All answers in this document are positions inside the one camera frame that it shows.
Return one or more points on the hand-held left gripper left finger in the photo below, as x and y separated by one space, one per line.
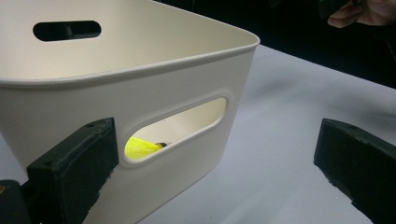
74 168

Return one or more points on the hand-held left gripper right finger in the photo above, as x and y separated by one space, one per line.
361 165

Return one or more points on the yellow shuttlecock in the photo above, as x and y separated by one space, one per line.
138 148

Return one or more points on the white plastic storage bin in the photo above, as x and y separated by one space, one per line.
93 93

